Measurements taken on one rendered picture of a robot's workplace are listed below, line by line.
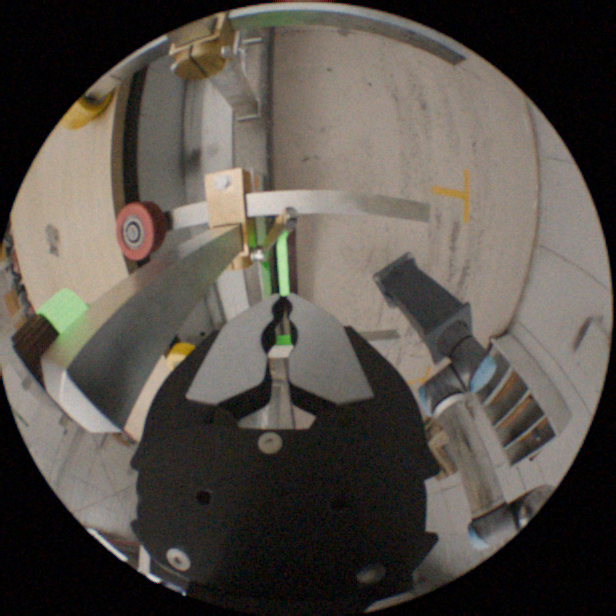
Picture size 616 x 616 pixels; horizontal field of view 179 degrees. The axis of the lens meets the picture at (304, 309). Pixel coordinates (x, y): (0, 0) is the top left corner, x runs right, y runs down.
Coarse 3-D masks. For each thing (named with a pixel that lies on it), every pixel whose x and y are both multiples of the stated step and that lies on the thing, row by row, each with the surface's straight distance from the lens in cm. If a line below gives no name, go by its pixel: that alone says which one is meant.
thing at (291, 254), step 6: (294, 234) 42; (288, 240) 43; (294, 240) 43; (288, 246) 43; (294, 246) 43; (288, 252) 43; (294, 252) 43; (288, 258) 44; (294, 258) 44; (288, 264) 44; (294, 264) 44; (288, 270) 44; (294, 270) 44; (288, 276) 45; (294, 276) 45; (294, 282) 46; (294, 288) 46
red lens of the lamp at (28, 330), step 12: (24, 324) 13; (36, 324) 12; (12, 336) 13; (24, 336) 12; (36, 336) 12; (48, 336) 12; (24, 348) 12; (36, 348) 12; (36, 360) 11; (36, 372) 11
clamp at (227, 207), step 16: (208, 176) 27; (240, 176) 26; (208, 192) 27; (224, 192) 26; (240, 192) 26; (208, 208) 27; (224, 208) 26; (240, 208) 26; (224, 224) 26; (240, 224) 26; (240, 256) 27
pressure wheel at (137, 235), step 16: (128, 208) 30; (144, 208) 28; (160, 208) 30; (128, 224) 31; (144, 224) 28; (160, 224) 29; (128, 240) 31; (144, 240) 29; (160, 240) 30; (128, 256) 32; (144, 256) 30
